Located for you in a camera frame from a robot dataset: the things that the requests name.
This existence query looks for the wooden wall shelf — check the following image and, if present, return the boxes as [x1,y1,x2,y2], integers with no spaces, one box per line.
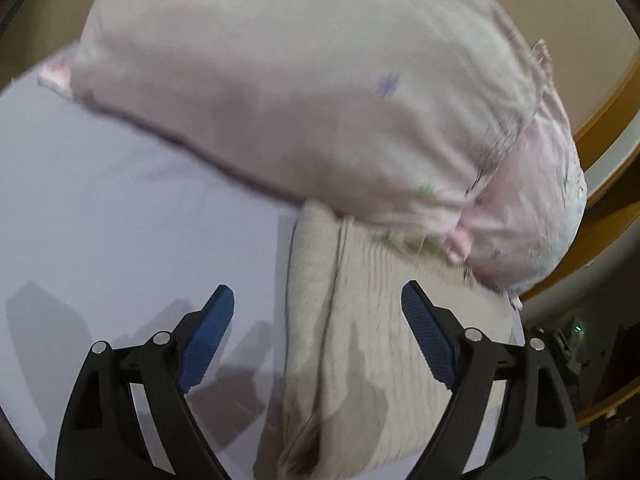
[519,54,640,426]

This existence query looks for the beige knitted garment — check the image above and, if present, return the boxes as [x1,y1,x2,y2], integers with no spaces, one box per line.
[278,202,523,479]

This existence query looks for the pink patterned pillow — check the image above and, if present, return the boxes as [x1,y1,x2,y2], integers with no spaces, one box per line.
[39,0,587,296]

